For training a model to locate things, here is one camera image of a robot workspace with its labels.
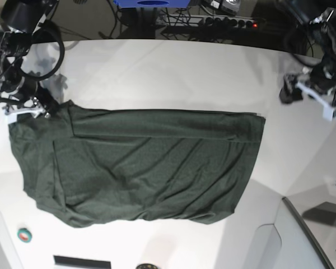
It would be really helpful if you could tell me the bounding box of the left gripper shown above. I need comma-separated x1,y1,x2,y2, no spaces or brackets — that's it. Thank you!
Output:
279,64,336,121

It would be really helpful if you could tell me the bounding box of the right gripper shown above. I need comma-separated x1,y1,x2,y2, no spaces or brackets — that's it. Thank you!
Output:
0,78,59,124

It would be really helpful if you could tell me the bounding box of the dark green t-shirt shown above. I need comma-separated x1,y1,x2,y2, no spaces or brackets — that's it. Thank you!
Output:
8,101,265,228

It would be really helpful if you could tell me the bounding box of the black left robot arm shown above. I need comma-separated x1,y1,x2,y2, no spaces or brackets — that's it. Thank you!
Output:
276,1,336,121

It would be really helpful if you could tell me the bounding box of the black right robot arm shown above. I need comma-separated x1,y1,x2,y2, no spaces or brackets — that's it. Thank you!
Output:
0,1,65,122

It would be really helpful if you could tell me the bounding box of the green red emergency button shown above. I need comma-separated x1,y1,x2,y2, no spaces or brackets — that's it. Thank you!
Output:
17,228,32,243

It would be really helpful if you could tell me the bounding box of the white power strip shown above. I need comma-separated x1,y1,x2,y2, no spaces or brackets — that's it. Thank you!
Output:
156,14,259,30

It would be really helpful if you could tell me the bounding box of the black round knob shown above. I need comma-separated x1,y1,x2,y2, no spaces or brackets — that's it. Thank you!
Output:
136,263,158,269

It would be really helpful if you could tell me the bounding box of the grey monitor frame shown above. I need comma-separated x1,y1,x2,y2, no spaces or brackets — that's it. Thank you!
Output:
282,197,334,269

